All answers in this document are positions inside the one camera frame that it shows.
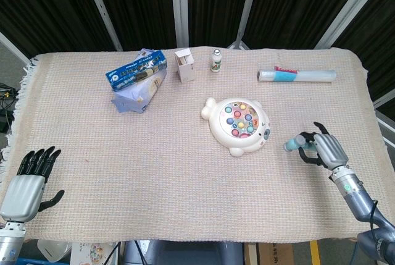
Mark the blue cookie box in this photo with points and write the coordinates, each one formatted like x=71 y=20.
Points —
x=135 y=70

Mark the beige woven table cloth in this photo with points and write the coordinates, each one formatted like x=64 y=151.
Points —
x=172 y=166

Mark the small white drink bottle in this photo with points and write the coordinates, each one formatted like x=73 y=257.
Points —
x=216 y=61

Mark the clear plastic wrap roll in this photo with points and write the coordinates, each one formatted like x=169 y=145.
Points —
x=296 y=75

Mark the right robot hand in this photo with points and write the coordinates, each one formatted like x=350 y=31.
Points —
x=327 y=150

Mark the small white open carton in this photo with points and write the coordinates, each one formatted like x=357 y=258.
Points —
x=185 y=65

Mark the white seal-shaped pop-button toy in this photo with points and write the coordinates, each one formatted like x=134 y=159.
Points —
x=237 y=125

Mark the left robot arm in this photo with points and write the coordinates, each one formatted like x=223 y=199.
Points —
x=10 y=241

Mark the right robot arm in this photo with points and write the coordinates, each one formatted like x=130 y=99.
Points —
x=362 y=203

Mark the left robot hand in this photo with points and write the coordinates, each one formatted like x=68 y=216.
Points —
x=26 y=189

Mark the white plastic container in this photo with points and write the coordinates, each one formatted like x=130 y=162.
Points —
x=52 y=249

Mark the brown cardboard box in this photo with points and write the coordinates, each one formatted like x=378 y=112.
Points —
x=271 y=253

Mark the colourful printed box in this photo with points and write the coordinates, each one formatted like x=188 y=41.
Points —
x=92 y=253

